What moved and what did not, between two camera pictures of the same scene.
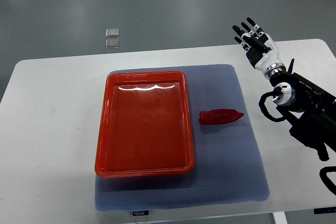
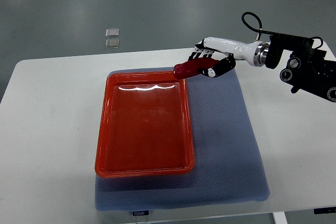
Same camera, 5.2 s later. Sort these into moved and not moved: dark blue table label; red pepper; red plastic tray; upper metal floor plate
Moved: red pepper
Not moved: upper metal floor plate; red plastic tray; dark blue table label
